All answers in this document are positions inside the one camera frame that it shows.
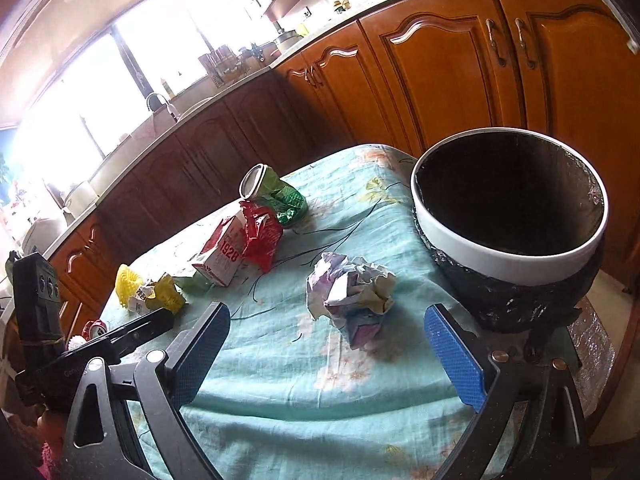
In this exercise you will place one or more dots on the plastic wrapped wooden furniture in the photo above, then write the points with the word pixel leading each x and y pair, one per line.
pixel 597 355

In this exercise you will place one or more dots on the yellowish bottle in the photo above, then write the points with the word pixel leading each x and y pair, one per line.
pixel 167 91

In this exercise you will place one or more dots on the white rimmed black trash bin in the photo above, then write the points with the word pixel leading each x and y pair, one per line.
pixel 500 260

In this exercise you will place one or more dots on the yellow crumpled packet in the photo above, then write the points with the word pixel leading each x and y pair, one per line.
pixel 167 295

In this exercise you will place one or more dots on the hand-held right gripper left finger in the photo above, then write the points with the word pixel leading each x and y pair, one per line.
pixel 200 355

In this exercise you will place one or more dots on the red white small container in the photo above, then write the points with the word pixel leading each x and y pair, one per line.
pixel 95 330

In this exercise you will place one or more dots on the dish rack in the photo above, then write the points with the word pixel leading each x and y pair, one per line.
pixel 222 62

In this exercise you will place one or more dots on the kitchen sink faucet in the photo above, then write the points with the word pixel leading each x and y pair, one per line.
pixel 148 102

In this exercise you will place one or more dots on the floral turquoise tablecloth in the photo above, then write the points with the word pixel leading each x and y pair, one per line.
pixel 300 400

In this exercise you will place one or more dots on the red plastic wrapper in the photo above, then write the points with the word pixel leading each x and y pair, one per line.
pixel 262 240

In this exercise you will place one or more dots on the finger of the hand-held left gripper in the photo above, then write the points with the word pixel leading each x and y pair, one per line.
pixel 140 327

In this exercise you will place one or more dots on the paper ball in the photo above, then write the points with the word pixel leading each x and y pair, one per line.
pixel 350 290

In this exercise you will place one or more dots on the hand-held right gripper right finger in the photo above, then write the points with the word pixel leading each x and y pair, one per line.
pixel 452 360

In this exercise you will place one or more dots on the wooden kitchen base cabinet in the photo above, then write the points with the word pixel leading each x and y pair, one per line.
pixel 440 85

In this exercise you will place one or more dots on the yellow foam fruit net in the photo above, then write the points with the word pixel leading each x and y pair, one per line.
pixel 127 282

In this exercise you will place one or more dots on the metal pot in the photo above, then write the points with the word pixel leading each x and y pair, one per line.
pixel 287 40

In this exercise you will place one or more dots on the kitchen window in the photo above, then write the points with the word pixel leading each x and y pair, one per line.
pixel 150 50

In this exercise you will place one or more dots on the crushed green drink can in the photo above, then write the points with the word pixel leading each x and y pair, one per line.
pixel 287 200

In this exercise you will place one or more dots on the white pot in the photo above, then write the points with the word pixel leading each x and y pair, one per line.
pixel 80 197

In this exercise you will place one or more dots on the red white drink carton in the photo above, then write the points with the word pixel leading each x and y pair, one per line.
pixel 222 255

